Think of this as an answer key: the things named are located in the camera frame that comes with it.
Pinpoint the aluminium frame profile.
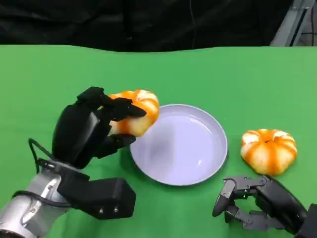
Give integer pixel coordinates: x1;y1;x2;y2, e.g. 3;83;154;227
269;0;317;47

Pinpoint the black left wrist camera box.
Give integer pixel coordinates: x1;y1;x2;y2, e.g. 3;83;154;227
58;171;137;221

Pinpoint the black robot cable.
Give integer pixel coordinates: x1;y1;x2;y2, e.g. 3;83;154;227
28;138;56;174
11;189;74;208

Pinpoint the black backdrop curtain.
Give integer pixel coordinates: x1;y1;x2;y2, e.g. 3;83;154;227
0;0;293;53

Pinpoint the lilac plate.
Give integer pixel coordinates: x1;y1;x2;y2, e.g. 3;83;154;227
129;104;228;186

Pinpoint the orange and white bread roll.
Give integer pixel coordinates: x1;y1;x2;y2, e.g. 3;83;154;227
107;89;159;137
240;128;298;176

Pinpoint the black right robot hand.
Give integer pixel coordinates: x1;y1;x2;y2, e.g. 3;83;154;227
211;175;309;235

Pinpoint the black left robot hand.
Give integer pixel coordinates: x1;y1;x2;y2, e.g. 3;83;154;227
51;86;147;169

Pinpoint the green table cloth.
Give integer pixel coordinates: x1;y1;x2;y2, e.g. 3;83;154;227
0;44;317;238

